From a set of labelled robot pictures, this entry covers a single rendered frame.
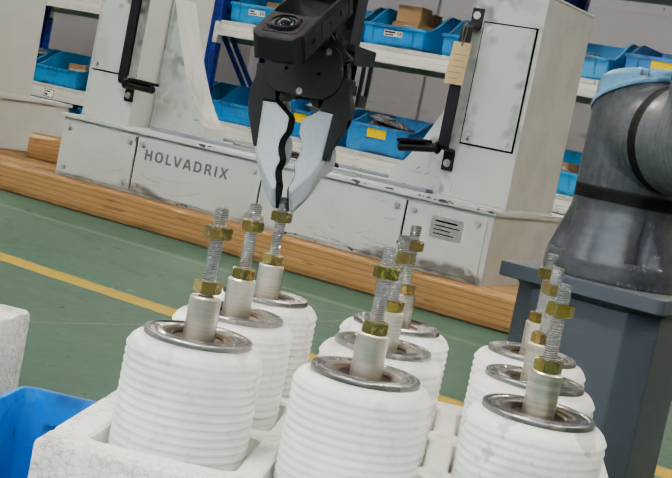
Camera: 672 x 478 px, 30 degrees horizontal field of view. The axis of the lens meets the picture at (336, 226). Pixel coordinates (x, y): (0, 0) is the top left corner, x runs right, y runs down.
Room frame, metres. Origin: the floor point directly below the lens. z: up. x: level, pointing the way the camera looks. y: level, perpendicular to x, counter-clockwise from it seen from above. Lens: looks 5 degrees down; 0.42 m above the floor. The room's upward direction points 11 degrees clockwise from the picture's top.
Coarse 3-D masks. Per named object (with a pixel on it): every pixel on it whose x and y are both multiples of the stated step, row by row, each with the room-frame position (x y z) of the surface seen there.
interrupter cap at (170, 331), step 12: (156, 324) 0.86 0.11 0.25; (168, 324) 0.86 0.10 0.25; (180, 324) 0.87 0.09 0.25; (156, 336) 0.82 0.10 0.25; (168, 336) 0.82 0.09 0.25; (180, 336) 0.85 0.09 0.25; (216, 336) 0.87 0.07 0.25; (228, 336) 0.87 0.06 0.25; (240, 336) 0.87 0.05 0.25; (192, 348) 0.81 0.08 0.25; (204, 348) 0.82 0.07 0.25; (216, 348) 0.82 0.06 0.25; (228, 348) 0.82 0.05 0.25; (240, 348) 0.83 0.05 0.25
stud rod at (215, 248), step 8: (224, 208) 0.85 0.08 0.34; (216, 216) 0.85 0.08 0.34; (224, 216) 0.85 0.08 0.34; (216, 224) 0.85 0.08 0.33; (224, 224) 0.85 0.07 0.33; (216, 240) 0.85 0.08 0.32; (216, 248) 0.85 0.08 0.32; (208, 256) 0.85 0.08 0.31; (216, 256) 0.85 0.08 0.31; (208, 264) 0.85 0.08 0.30; (216, 264) 0.85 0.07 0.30; (208, 272) 0.85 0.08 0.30; (216, 272) 0.85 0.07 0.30; (208, 280) 0.85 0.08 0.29; (208, 296) 0.85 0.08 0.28
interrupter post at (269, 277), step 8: (264, 264) 1.08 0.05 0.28; (264, 272) 1.08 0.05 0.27; (272, 272) 1.08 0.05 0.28; (280, 272) 1.08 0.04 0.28; (256, 280) 1.08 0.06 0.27; (264, 280) 1.08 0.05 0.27; (272, 280) 1.08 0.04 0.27; (280, 280) 1.08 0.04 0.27; (256, 288) 1.08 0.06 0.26; (264, 288) 1.08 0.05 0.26; (272, 288) 1.08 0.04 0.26; (256, 296) 1.08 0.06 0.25; (264, 296) 1.08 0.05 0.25; (272, 296) 1.08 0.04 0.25
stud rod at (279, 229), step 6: (282, 198) 1.08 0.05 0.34; (282, 204) 1.08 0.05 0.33; (282, 210) 1.08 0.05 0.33; (276, 222) 1.08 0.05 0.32; (276, 228) 1.08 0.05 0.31; (282, 228) 1.08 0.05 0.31; (276, 234) 1.08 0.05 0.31; (282, 234) 1.08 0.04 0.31; (276, 240) 1.08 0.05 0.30; (270, 246) 1.09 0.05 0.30; (276, 246) 1.08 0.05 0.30; (270, 252) 1.08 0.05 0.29; (276, 252) 1.08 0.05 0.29
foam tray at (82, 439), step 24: (96, 408) 0.88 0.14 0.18; (456, 408) 1.12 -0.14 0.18; (48, 432) 0.81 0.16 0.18; (72, 432) 0.81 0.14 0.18; (96, 432) 0.83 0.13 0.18; (264, 432) 0.91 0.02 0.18; (432, 432) 1.01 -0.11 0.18; (456, 432) 1.11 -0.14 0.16; (48, 456) 0.78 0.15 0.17; (72, 456) 0.78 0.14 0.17; (96, 456) 0.78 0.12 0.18; (120, 456) 0.78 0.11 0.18; (144, 456) 0.79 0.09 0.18; (264, 456) 0.85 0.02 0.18; (432, 456) 0.94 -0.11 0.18
